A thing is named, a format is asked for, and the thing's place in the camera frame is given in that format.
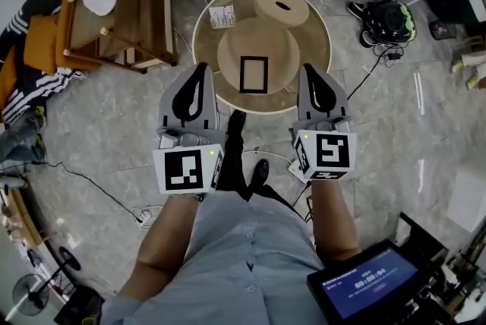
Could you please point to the black and green helmet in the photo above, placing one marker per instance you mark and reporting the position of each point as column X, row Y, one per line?
column 391, row 21

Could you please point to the round white plate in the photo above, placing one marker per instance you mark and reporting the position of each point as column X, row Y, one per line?
column 99, row 0

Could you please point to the brown wooden rack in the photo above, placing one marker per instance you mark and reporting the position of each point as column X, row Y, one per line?
column 133, row 12

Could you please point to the orange sofa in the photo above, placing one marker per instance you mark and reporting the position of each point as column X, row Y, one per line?
column 9, row 73

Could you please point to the white power strip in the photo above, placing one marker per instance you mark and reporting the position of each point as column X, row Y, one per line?
column 143, row 218

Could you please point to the person's right black shoe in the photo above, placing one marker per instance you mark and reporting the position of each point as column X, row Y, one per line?
column 261, row 171

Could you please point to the orange cushion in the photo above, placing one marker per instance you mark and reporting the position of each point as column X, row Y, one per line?
column 41, row 44

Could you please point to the person's right forearm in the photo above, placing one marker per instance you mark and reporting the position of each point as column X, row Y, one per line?
column 334, row 221

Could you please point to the person's light blue shirt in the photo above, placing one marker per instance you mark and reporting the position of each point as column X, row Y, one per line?
column 235, row 270

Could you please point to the round beige hat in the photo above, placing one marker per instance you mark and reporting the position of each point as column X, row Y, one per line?
column 281, row 8

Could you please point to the person's black trousers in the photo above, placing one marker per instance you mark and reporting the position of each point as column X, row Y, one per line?
column 233, row 164

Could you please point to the person's left forearm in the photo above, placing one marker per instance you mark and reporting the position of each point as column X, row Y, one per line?
column 159, row 251

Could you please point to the black white sneaker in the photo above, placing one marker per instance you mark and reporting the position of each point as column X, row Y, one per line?
column 365, row 38
column 356, row 9

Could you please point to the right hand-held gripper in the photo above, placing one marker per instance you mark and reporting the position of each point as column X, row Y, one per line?
column 330, row 152

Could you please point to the black standing fan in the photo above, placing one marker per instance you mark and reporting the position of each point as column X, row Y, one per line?
column 30, row 295

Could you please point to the small white printed box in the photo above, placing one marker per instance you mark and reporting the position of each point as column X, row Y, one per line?
column 222, row 16

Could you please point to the wooden tray with items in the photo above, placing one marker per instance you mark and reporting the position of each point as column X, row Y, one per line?
column 23, row 217

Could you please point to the small dark bin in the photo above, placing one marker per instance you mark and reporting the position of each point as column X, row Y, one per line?
column 442, row 29

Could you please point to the black white striped blanket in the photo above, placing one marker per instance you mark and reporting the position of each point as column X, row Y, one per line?
column 23, row 95

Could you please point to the black picture frame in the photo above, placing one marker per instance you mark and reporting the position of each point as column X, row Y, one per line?
column 242, row 74

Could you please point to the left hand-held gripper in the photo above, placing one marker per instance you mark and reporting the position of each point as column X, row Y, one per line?
column 182, row 169

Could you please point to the black tablet with blue screen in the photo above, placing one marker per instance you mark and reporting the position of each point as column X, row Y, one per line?
column 368, row 281

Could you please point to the round glass side table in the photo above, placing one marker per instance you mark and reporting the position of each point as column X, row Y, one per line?
column 315, row 50

